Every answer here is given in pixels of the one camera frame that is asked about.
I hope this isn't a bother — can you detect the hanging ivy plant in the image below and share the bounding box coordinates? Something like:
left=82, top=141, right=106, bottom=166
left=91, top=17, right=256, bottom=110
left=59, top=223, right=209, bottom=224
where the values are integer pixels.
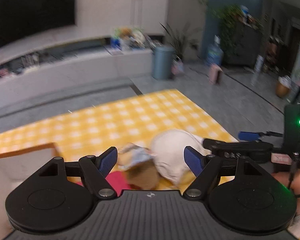
left=176, top=0, right=265, bottom=55

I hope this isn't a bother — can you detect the person right hand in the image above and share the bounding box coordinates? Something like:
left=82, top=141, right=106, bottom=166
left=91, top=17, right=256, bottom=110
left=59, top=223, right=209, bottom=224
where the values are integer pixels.
left=272, top=167, right=300, bottom=217

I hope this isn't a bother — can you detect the red Wonderlab box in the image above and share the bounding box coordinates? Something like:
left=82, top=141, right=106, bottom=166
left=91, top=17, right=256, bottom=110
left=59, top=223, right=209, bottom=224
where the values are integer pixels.
left=70, top=168, right=132, bottom=198

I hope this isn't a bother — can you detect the black wall television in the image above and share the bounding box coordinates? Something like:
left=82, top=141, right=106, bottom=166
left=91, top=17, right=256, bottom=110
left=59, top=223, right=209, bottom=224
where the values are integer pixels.
left=0, top=0, right=76, bottom=48

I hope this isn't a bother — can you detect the silver yellow snack bag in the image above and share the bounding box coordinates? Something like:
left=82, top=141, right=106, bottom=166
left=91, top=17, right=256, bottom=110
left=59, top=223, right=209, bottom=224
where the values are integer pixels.
left=117, top=143, right=153, bottom=171

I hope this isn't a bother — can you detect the white round cloth pad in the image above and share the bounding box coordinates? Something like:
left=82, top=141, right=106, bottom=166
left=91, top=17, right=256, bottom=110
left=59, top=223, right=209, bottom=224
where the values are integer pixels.
left=150, top=129, right=211, bottom=186

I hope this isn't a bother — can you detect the teddy bear figurine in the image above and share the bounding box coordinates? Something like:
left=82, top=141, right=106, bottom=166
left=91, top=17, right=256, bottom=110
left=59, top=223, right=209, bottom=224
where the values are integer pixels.
left=119, top=28, right=132, bottom=39

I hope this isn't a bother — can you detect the brown coir fibre mat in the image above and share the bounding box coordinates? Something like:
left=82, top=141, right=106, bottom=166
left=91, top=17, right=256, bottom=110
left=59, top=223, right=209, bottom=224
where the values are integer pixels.
left=125, top=160, right=160, bottom=190

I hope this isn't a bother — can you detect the white marble tv console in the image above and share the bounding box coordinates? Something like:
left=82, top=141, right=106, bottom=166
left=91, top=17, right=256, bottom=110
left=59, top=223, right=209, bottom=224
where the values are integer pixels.
left=0, top=48, right=154, bottom=111

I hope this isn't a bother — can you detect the grey blue trash bin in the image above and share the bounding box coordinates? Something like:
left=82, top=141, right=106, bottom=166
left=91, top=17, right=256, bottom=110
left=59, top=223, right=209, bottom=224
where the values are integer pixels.
left=152, top=45, right=175, bottom=80

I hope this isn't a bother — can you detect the brown round pot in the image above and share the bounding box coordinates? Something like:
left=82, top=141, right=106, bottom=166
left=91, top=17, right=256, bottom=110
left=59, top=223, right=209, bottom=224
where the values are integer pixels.
left=275, top=75, right=291, bottom=98

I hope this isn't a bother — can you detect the orange open storage box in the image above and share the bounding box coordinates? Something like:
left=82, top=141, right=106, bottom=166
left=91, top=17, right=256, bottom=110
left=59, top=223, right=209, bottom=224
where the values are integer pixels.
left=0, top=143, right=59, bottom=239

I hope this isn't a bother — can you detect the blue water jug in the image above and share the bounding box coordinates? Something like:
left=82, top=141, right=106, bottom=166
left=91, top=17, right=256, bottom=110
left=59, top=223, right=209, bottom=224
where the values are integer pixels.
left=206, top=35, right=224, bottom=66

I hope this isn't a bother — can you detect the potted snake plant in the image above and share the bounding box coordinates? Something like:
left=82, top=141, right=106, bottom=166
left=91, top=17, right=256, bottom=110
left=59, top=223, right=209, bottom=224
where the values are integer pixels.
left=160, top=22, right=202, bottom=61

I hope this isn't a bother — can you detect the pink space heater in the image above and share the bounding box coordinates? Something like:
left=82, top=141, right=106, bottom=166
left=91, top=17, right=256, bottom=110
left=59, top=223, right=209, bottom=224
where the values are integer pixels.
left=208, top=64, right=223, bottom=84

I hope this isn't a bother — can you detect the yellow checkered tablecloth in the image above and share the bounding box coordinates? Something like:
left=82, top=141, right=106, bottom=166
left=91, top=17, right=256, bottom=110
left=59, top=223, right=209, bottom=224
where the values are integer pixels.
left=0, top=88, right=239, bottom=190

